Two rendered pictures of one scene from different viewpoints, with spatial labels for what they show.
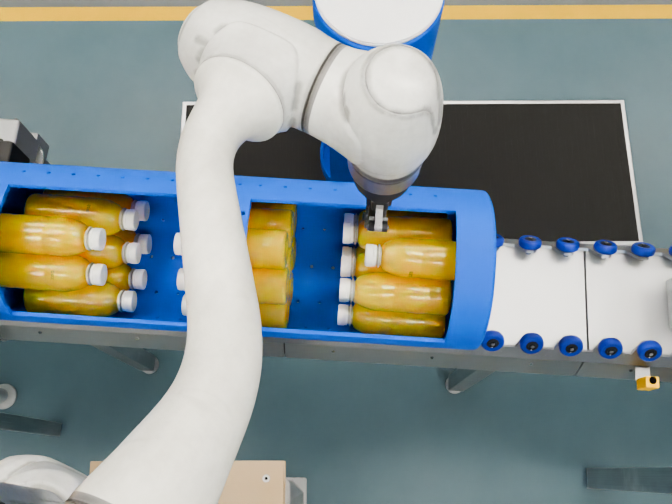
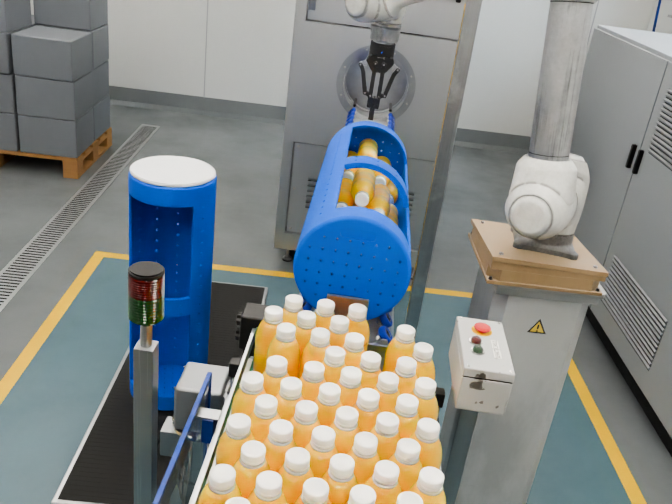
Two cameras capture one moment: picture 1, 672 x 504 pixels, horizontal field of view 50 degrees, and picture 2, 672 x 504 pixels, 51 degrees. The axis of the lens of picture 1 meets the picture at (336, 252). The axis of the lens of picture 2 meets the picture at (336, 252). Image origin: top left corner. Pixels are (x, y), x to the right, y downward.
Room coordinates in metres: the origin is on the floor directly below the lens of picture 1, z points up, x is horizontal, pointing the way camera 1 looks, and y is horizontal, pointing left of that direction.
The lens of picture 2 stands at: (0.51, 2.13, 1.86)
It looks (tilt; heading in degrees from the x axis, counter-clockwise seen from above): 25 degrees down; 268
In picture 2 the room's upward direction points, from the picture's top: 8 degrees clockwise
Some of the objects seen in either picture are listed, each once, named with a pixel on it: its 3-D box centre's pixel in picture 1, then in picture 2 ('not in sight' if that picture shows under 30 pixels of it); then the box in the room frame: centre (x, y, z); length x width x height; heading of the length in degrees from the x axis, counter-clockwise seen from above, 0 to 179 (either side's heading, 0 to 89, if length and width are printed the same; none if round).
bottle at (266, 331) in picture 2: not in sight; (270, 351); (0.57, 0.83, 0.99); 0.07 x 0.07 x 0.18
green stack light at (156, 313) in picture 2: not in sight; (146, 304); (0.79, 1.02, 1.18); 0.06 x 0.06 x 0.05
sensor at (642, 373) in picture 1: (647, 369); not in sight; (0.19, -0.61, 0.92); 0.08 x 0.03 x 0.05; 176
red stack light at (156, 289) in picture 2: not in sight; (146, 283); (0.79, 1.02, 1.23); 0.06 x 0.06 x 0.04
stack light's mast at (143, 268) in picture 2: not in sight; (146, 307); (0.79, 1.02, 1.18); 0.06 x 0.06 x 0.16
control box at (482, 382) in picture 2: not in sight; (479, 362); (0.13, 0.89, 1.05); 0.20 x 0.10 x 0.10; 86
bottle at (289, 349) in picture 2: not in sight; (282, 369); (0.54, 0.90, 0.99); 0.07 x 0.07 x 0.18
